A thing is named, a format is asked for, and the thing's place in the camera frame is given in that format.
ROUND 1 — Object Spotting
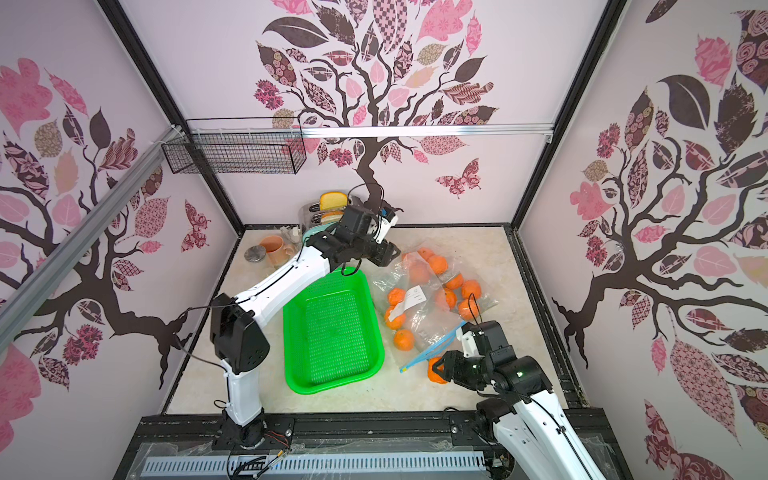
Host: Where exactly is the clear green-strip bag of oranges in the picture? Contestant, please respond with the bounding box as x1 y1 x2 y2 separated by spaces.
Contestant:
400 241 499 323

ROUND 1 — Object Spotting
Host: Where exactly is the mint green toaster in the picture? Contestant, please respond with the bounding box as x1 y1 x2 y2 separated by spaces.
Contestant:
299 194 361 241

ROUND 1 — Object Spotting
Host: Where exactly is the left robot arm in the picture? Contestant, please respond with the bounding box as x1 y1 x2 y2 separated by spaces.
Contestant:
210 200 400 448

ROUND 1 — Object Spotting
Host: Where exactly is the black wire wall basket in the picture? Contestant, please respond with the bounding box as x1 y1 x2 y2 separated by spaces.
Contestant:
162 113 310 175

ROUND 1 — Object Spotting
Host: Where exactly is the yellow toast slice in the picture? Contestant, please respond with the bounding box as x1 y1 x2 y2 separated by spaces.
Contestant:
319 191 349 212

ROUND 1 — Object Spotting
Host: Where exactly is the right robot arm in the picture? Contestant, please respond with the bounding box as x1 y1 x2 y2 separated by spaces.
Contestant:
432 321 604 479

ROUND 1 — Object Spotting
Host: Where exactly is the white slotted cable duct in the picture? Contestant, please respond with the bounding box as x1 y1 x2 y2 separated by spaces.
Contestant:
138 451 486 479

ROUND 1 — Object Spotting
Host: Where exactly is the orange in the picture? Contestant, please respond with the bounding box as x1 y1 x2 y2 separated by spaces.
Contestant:
427 357 448 385

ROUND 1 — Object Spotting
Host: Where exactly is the clear blue-zip bag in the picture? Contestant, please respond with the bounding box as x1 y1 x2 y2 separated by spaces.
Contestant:
370 255 465 373

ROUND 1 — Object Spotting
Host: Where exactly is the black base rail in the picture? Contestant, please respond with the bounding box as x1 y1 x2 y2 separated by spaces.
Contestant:
113 410 625 480

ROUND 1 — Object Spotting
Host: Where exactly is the aluminium rail bar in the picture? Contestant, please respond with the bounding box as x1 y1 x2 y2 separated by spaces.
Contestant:
1 125 183 349

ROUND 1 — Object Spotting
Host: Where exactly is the pink ceramic mug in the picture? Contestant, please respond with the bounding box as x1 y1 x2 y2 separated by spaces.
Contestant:
259 235 297 269

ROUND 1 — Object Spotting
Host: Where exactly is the green plastic basket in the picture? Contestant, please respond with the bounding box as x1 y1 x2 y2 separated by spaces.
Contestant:
283 271 385 395

